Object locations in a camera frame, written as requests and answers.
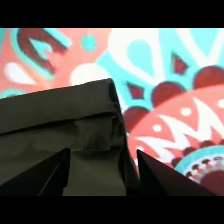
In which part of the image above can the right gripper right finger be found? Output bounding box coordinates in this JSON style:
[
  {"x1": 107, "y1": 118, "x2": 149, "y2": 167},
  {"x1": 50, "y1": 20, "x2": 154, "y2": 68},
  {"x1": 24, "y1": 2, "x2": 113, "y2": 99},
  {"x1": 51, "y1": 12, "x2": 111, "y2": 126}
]
[{"x1": 136, "y1": 149, "x2": 218, "y2": 197}]

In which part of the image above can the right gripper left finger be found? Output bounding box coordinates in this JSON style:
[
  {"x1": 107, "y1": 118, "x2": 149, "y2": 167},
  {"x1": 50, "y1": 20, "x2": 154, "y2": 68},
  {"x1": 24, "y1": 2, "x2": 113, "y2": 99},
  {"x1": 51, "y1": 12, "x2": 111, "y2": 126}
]
[{"x1": 0, "y1": 147, "x2": 72, "y2": 197}]

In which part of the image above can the olive green garment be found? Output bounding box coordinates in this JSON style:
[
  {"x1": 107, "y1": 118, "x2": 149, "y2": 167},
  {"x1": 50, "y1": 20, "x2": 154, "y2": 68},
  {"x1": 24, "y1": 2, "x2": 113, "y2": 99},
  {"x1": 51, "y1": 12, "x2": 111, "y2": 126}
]
[{"x1": 0, "y1": 78, "x2": 141, "y2": 197}]

